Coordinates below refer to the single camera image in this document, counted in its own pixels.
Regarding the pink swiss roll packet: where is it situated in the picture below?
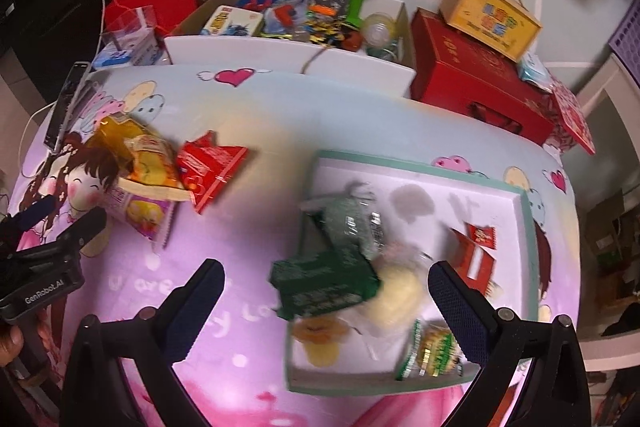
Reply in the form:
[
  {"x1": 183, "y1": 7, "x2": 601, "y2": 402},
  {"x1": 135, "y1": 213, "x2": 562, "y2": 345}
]
[{"x1": 102, "y1": 187, "x2": 177, "y2": 251}]

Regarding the teal rimmed white tray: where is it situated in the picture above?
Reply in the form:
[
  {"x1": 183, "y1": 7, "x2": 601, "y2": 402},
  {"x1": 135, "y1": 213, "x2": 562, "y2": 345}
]
[{"x1": 270, "y1": 150, "x2": 538, "y2": 397}]

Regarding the person left hand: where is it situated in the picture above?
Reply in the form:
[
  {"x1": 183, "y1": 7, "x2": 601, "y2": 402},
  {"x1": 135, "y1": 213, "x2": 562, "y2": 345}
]
[{"x1": 0, "y1": 325, "x2": 24, "y2": 367}]

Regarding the colourful toy bundle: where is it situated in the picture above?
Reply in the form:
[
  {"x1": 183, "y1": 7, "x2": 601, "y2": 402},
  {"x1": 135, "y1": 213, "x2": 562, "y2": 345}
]
[{"x1": 304, "y1": 0, "x2": 349, "y2": 46}]

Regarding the orange transparent snack bag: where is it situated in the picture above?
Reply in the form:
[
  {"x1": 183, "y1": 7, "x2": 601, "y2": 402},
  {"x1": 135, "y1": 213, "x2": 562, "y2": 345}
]
[{"x1": 87, "y1": 113, "x2": 150, "y2": 176}]

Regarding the pink cartoon tablecloth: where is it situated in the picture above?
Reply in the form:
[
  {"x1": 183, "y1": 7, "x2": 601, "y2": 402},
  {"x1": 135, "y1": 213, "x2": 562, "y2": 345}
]
[{"x1": 6, "y1": 63, "x2": 584, "y2": 427}]

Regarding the black smartphone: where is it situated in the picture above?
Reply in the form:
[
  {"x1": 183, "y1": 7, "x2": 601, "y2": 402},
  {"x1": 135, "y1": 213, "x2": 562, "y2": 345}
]
[{"x1": 43, "y1": 62, "x2": 91, "y2": 154}]

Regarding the purple plastic basket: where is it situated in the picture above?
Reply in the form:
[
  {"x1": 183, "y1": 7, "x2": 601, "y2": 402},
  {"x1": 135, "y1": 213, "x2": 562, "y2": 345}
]
[{"x1": 608, "y1": 0, "x2": 640, "y2": 84}]

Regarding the small red candy packet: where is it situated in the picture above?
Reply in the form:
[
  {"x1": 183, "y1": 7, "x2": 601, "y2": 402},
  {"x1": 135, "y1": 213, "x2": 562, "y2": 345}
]
[{"x1": 465, "y1": 222, "x2": 497, "y2": 249}]

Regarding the large red gift box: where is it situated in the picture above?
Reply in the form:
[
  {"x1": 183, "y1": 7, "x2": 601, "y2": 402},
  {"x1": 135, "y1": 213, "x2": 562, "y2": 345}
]
[{"x1": 410, "y1": 9, "x2": 553, "y2": 145}]

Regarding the red patterned paper bag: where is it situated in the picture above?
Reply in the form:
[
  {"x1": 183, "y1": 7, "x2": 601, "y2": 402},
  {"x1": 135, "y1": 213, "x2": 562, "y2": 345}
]
[{"x1": 547, "y1": 77, "x2": 596, "y2": 155}]

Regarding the dark red snack box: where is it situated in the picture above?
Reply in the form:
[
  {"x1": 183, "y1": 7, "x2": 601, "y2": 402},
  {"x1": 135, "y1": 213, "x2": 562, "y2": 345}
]
[{"x1": 450, "y1": 230, "x2": 496, "y2": 296}]

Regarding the white cardboard box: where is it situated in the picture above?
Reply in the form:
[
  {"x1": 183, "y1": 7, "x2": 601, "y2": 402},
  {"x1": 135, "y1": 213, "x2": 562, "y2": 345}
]
[{"x1": 165, "y1": 0, "x2": 416, "y2": 98}]

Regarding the orange jelly cup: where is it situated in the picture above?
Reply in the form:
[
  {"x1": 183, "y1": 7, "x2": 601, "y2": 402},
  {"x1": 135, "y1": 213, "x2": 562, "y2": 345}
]
[{"x1": 292, "y1": 315, "x2": 350, "y2": 369}]

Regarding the clear acrylic box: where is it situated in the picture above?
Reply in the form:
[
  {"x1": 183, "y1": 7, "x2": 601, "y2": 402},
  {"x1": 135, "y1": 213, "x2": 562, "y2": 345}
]
[{"x1": 93, "y1": 5, "x2": 162, "y2": 69}]

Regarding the green long snack packet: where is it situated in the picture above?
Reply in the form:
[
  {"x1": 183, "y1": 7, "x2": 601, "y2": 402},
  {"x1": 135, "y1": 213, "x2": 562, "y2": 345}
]
[{"x1": 269, "y1": 249, "x2": 382, "y2": 321}]

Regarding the red triangular snack packet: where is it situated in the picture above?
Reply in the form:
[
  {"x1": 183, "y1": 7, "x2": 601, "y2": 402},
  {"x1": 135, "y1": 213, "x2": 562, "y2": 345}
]
[{"x1": 176, "y1": 130, "x2": 250, "y2": 215}]

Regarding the green foil snack packet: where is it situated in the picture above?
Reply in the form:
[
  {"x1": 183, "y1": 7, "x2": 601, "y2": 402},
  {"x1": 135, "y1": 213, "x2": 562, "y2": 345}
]
[{"x1": 299, "y1": 181, "x2": 385, "y2": 261}]

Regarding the cream lemon cake packet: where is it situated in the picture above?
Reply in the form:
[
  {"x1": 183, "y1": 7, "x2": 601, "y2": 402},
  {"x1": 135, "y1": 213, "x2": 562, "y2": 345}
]
[{"x1": 118, "y1": 134, "x2": 191, "y2": 202}]

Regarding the light blue tissue pack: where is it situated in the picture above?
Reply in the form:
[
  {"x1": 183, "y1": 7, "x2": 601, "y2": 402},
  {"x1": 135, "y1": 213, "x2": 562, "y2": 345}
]
[{"x1": 516, "y1": 52, "x2": 552, "y2": 92}]

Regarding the yellow childrens day gift box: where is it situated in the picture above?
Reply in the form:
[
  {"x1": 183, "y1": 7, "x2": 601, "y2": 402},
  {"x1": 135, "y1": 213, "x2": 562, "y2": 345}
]
[{"x1": 439, "y1": 0, "x2": 542, "y2": 63}]

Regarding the clear-wrapped yellow round pastry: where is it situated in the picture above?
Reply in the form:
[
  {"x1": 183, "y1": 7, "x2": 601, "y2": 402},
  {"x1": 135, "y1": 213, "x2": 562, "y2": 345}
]
[{"x1": 349, "y1": 242, "x2": 434, "y2": 341}]

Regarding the yellow white card box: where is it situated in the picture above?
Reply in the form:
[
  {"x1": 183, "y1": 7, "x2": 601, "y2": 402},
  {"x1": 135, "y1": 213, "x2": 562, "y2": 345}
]
[{"x1": 200, "y1": 5, "x2": 264, "y2": 37}]

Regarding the clear round ball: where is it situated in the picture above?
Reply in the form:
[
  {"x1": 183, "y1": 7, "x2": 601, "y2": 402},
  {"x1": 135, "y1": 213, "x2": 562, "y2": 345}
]
[{"x1": 360, "y1": 13, "x2": 397, "y2": 49}]

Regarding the yellow green snack packet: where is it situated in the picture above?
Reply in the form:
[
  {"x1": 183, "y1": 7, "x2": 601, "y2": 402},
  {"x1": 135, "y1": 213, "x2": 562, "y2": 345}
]
[{"x1": 395, "y1": 319, "x2": 463, "y2": 381}]

